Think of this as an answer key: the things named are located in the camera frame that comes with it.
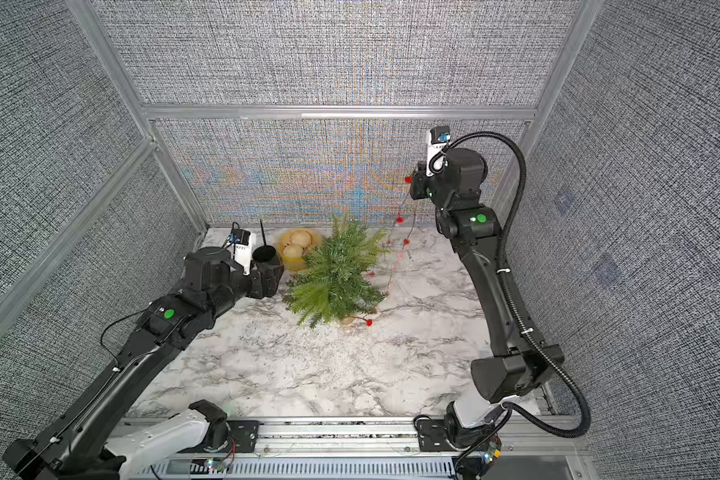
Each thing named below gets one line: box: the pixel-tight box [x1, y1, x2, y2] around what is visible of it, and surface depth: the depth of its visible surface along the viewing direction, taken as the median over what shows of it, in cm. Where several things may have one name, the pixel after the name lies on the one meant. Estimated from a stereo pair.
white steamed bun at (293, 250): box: [283, 243, 304, 257], surface depth 108 cm
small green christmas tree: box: [283, 213, 391, 328], surface depth 73 cm
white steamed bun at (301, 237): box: [290, 228, 313, 249], surface depth 112 cm
